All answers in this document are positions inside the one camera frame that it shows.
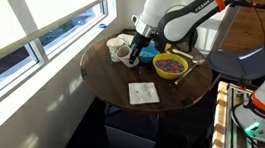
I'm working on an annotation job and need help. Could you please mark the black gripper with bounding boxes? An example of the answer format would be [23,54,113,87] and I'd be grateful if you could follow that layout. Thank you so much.
[124,30,155,65]

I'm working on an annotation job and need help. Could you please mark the blue plastic bowl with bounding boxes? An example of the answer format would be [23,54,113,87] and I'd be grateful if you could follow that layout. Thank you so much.
[136,41,162,66]

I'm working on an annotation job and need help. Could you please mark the white mug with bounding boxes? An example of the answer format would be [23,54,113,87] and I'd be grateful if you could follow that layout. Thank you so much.
[105,36,128,64]

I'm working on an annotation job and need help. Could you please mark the yellow plastic bowl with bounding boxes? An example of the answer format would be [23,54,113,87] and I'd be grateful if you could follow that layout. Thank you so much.
[151,50,191,82]

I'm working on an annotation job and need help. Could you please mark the crumpled white paper napkin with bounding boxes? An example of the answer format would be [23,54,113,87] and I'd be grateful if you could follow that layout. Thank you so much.
[116,32,136,48]

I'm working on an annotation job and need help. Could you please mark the multicoloured beads heap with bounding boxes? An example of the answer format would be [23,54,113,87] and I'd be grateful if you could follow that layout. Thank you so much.
[154,56,187,76]

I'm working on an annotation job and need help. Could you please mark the white square paper napkin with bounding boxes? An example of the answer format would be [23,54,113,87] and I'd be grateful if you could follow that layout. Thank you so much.
[127,79,161,106]

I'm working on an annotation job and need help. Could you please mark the wooden spoon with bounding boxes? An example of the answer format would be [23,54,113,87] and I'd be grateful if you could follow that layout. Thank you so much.
[171,46,195,62]

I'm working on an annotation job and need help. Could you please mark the long metal serving spoon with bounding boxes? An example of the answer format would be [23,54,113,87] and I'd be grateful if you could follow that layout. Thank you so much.
[170,54,210,86]

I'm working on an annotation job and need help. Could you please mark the white box under table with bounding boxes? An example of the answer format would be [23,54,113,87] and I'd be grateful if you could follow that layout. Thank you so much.
[103,104,164,148]

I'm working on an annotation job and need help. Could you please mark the light wooden edge strip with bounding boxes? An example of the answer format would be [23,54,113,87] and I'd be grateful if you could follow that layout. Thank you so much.
[203,79,237,148]

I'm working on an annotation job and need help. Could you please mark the blue-grey upholstered chair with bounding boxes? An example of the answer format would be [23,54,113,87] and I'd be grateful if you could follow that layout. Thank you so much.
[206,38,265,86]

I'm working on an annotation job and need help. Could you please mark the white window frame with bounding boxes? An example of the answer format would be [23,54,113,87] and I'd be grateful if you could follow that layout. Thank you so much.
[0,0,129,117]

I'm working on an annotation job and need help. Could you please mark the aluminium mounting frame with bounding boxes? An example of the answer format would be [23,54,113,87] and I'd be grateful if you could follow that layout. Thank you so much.
[218,79,260,148]

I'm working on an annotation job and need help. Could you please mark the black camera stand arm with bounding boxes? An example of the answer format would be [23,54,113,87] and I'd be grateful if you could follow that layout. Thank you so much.
[231,0,265,26]

